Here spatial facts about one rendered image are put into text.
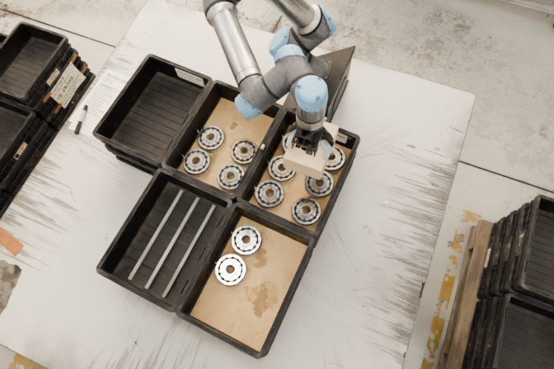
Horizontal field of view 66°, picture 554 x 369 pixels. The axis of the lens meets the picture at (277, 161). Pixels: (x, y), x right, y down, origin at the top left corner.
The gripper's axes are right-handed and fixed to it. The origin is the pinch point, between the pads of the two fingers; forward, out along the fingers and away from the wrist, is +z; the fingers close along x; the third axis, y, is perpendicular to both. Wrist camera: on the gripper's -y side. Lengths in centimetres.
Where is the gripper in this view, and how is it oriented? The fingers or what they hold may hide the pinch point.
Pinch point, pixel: (311, 144)
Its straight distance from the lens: 132.5
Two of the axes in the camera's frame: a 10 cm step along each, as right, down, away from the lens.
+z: 0.5, 3.9, 9.2
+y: -3.8, 8.6, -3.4
